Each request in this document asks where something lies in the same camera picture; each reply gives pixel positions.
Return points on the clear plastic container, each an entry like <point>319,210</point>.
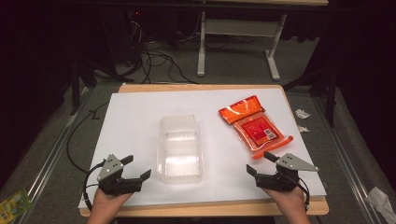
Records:
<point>179,149</point>

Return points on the white board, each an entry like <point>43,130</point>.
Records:
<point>134,124</point>

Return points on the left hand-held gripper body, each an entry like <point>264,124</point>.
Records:
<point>109,169</point>

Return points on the person's right hand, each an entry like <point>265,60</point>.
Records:
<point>289,200</point>

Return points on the white cloth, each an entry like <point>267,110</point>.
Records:
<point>381,202</point>

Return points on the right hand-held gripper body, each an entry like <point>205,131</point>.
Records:
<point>291,164</point>

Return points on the white metal desk frame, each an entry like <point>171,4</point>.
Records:
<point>239,29</point>

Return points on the black stand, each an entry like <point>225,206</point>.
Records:
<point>76,87</point>
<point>330,93</point>

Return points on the green packet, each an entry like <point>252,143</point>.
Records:
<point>13,206</point>

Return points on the person's left hand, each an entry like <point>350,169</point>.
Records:
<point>106,203</point>

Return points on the orange food packet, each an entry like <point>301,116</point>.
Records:
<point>256,127</point>

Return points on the wooden table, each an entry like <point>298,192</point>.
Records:
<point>202,210</point>

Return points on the metal floor rail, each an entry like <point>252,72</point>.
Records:
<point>345,161</point>
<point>49,161</point>

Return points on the crumpled white paper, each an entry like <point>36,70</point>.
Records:
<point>302,114</point>
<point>303,128</point>

